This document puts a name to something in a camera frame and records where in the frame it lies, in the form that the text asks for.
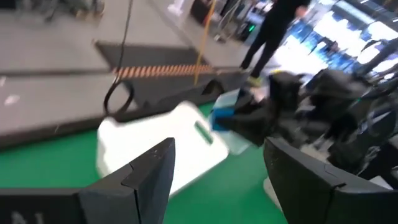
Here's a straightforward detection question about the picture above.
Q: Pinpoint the white plastic bin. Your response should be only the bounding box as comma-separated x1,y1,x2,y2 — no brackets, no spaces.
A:
95,101,230,198

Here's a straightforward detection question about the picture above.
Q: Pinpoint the black coiled cable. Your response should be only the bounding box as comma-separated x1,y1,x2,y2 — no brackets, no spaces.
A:
103,0,135,118

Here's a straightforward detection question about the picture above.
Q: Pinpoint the orange cable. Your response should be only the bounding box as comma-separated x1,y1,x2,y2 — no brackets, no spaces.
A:
193,0,217,86

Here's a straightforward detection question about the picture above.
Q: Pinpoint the person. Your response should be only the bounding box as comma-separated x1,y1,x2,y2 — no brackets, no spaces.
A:
239,0,312,88

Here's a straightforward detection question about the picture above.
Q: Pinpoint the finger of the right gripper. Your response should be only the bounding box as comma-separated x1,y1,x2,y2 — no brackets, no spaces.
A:
234,88,274,110
214,107,277,147

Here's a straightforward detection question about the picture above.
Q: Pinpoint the green table mat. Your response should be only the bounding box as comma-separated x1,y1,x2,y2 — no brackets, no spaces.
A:
0,102,290,224

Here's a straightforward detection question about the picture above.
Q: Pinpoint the black hazard-striped floor mat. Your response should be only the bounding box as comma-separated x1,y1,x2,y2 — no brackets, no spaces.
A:
95,40,218,80

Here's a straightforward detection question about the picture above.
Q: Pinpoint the blue cube block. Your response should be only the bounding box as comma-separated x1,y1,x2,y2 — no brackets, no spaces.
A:
210,90,243,132

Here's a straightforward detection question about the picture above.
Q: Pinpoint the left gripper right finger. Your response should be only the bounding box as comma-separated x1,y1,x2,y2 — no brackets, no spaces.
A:
263,136,398,224

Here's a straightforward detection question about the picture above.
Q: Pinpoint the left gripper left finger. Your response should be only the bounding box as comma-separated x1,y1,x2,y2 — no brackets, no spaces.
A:
0,137,177,224

